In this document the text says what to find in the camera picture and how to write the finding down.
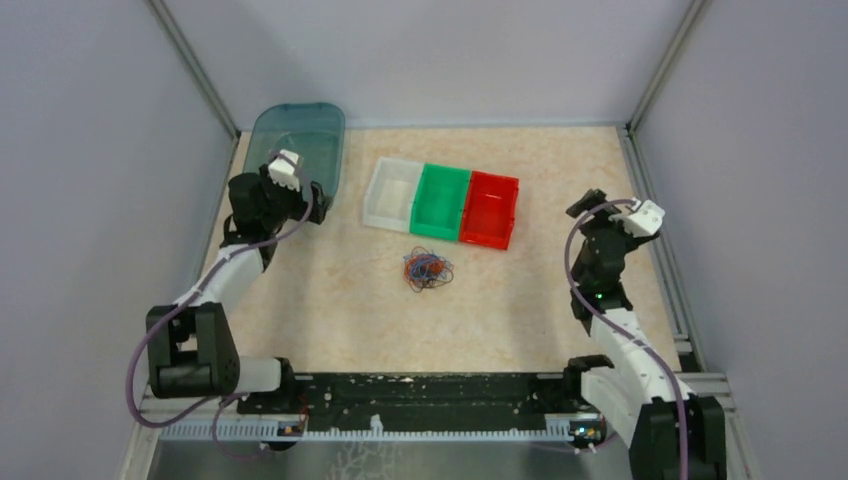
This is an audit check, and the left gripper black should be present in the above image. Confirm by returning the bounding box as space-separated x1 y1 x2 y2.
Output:
259 165 331 230

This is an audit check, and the brown cable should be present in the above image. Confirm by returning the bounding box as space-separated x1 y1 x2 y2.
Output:
404 247 456 294

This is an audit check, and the orange cable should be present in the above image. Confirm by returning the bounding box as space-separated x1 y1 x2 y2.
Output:
405 251 446 283

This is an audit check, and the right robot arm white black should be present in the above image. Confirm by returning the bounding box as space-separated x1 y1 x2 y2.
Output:
563 189 728 479

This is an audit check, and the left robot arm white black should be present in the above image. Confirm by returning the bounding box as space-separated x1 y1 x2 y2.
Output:
146 169 330 414

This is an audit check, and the teal transparent plastic tray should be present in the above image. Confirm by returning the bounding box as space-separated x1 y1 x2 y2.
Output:
243 102 346 199

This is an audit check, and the red plastic bin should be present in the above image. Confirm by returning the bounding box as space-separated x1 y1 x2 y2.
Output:
459 170 519 250

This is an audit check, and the white plastic bin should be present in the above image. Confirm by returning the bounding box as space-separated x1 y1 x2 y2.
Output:
362 157 424 233

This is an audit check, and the green plastic bin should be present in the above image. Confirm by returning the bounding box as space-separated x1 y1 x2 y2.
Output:
409 163 472 242

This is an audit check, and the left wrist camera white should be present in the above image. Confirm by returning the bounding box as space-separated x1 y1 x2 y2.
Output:
267 149 301 192

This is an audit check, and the white cable duct strip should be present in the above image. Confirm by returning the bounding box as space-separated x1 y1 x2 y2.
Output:
160 415 602 443

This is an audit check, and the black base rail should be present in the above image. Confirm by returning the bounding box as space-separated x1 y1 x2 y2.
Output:
237 373 602 431

